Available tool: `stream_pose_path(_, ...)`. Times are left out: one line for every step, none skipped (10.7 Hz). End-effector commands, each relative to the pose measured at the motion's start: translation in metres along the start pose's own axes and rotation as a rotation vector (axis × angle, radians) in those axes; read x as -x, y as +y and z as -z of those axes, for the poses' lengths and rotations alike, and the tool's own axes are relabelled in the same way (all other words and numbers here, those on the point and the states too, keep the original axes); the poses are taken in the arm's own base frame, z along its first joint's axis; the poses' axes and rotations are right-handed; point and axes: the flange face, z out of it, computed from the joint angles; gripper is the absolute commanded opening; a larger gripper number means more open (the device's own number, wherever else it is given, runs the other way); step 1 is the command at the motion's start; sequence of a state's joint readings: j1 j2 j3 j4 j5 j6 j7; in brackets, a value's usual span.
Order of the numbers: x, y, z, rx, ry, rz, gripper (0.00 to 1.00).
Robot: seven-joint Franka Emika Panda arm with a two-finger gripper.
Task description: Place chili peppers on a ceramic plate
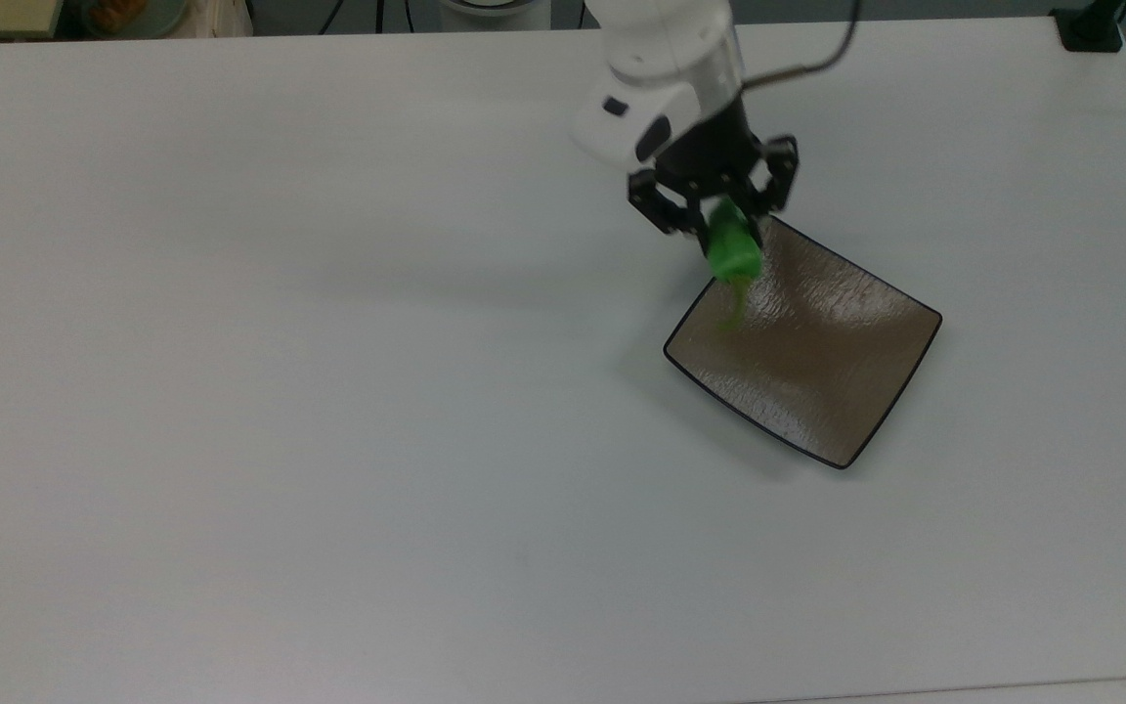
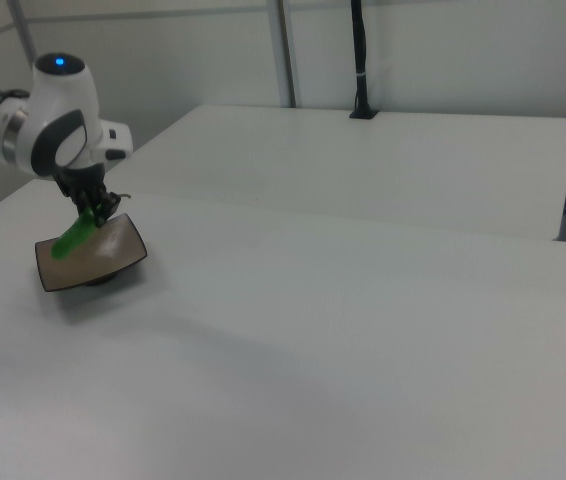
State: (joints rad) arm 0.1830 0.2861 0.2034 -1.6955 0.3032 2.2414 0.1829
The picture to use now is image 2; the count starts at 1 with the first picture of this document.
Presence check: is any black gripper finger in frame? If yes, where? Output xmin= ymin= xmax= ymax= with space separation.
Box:
xmin=68 ymin=189 xmax=95 ymax=221
xmin=93 ymin=185 xmax=120 ymax=230

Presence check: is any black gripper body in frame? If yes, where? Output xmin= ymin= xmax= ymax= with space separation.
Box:
xmin=54 ymin=162 xmax=108 ymax=201

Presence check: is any green chili pepper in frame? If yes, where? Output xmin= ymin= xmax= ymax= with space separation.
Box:
xmin=50 ymin=192 xmax=133 ymax=262

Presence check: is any square brown ceramic plate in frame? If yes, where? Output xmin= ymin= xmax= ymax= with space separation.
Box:
xmin=34 ymin=212 xmax=149 ymax=294

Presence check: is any black pole on base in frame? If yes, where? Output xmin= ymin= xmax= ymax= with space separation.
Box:
xmin=348 ymin=0 xmax=380 ymax=122

